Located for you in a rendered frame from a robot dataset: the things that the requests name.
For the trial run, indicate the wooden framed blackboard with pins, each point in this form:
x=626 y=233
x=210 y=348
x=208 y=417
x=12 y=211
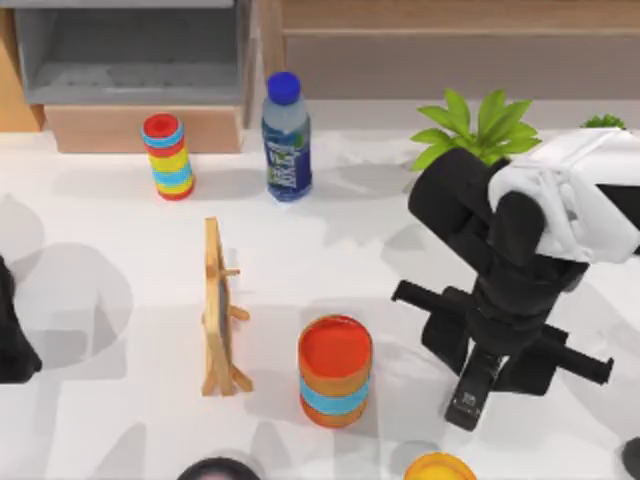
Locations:
x=217 y=310

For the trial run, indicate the small stack of coloured rings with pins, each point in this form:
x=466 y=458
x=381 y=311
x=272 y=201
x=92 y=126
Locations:
x=169 y=160

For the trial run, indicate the black round object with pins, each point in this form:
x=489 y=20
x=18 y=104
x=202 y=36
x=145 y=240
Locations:
x=215 y=471

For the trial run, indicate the orange-brown wooden cupboard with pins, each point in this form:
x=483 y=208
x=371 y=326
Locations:
x=15 y=90

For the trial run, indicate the wooden open shelf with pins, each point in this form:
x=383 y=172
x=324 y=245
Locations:
x=450 y=50

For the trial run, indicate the blue bottle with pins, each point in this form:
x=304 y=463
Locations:
x=286 y=145

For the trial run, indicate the pale wooden drawer front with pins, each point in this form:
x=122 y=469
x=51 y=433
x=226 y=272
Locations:
x=140 y=127

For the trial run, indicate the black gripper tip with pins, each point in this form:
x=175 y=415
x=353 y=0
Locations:
x=12 y=340

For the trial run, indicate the dark grey object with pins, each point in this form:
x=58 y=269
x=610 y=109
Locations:
x=632 y=455

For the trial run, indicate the long-leaf green plant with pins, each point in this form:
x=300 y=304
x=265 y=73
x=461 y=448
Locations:
x=480 y=130

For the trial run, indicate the small curly green plant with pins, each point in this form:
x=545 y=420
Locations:
x=602 y=122

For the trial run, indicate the yellow and orange round object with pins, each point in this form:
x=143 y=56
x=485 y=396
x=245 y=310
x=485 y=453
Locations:
x=440 y=469

